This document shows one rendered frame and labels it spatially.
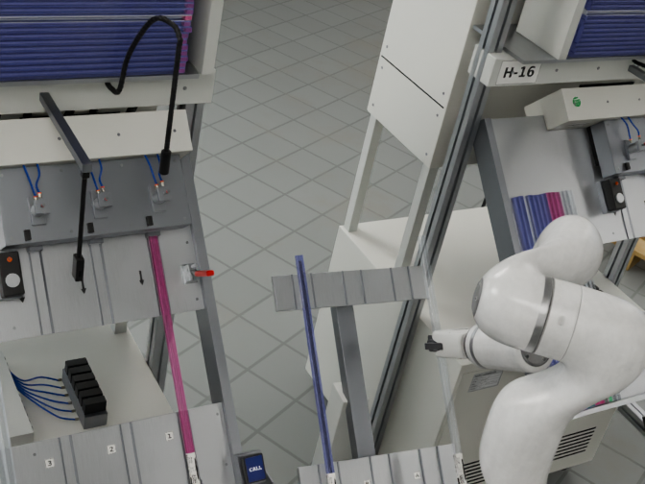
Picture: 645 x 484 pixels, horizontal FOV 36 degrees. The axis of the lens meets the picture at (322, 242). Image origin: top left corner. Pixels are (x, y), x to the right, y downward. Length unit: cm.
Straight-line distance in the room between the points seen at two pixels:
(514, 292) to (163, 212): 81
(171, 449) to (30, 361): 56
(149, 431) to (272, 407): 137
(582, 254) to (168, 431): 88
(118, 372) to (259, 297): 140
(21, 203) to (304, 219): 246
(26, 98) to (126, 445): 64
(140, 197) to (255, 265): 198
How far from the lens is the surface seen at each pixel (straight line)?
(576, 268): 137
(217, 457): 193
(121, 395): 228
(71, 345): 239
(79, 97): 185
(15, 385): 225
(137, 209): 186
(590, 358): 129
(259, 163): 449
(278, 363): 339
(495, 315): 127
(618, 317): 129
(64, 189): 183
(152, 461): 189
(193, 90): 192
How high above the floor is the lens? 216
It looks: 32 degrees down
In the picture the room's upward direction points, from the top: 13 degrees clockwise
